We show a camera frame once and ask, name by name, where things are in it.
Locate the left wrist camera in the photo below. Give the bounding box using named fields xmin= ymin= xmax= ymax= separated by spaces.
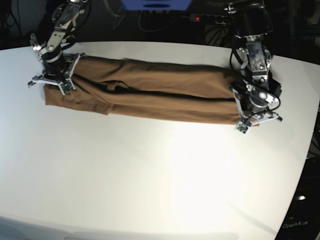
xmin=235 ymin=121 xmax=251 ymax=135

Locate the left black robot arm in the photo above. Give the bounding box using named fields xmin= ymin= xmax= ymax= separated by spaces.
xmin=225 ymin=0 xmax=283 ymax=134

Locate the black power strip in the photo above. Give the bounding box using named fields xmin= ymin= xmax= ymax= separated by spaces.
xmin=189 ymin=13 xmax=231 ymax=25

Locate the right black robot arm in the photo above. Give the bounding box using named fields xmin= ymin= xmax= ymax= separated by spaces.
xmin=27 ymin=0 xmax=88 ymax=95

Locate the brown T-shirt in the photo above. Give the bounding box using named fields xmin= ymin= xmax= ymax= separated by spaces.
xmin=43 ymin=55 xmax=261 ymax=126

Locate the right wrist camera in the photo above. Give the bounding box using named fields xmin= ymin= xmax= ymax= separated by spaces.
xmin=58 ymin=79 xmax=76 ymax=96

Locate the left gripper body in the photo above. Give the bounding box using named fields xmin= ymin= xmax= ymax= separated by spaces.
xmin=229 ymin=84 xmax=283 ymax=127

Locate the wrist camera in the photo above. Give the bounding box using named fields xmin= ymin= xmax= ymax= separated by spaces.
xmin=235 ymin=121 xmax=251 ymax=135
xmin=58 ymin=79 xmax=76 ymax=96

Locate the blue box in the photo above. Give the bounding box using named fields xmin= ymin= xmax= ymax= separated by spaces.
xmin=121 ymin=0 xmax=192 ymax=11

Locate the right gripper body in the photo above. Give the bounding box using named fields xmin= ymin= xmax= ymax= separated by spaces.
xmin=27 ymin=52 xmax=87 ymax=90

